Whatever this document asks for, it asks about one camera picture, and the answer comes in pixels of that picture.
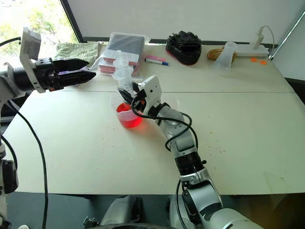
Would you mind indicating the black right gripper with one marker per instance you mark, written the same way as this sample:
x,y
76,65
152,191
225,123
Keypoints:
x,y
139,100

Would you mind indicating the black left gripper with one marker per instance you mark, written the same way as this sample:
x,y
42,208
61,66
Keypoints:
x,y
45,71

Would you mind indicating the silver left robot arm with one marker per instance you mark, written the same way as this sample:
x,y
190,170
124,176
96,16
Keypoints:
x,y
9,80

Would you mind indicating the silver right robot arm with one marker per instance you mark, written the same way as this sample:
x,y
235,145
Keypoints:
x,y
186,143

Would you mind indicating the clear cup with red liquid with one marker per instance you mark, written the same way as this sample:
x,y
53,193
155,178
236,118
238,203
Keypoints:
x,y
129,119

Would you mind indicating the tall clear measuring cup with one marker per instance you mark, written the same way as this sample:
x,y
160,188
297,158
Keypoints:
x,y
225,59

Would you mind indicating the green cloth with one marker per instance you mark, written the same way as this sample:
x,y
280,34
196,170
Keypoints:
x,y
77,50

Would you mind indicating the blue capped white marker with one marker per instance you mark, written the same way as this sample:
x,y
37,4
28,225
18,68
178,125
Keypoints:
x,y
156,61

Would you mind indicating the pink marker pen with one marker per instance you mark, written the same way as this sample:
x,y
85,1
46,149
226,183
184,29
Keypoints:
x,y
156,58

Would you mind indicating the plastic bag with grey notebook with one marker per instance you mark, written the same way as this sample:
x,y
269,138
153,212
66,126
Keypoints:
x,y
125,47

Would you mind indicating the black padded glove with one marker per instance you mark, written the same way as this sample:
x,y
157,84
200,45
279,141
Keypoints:
x,y
184,48

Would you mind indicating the grey rounded robot leg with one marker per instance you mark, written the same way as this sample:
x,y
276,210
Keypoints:
x,y
121,210
175,212

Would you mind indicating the white power strip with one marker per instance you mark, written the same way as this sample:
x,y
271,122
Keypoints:
x,y
252,51

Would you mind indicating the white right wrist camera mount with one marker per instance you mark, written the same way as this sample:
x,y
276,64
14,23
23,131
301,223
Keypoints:
x,y
151,91

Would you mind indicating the black window frame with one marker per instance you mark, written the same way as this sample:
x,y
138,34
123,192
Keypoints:
x,y
71,20

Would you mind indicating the silver metal frame bar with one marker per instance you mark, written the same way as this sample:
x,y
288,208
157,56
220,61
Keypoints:
x,y
287,33

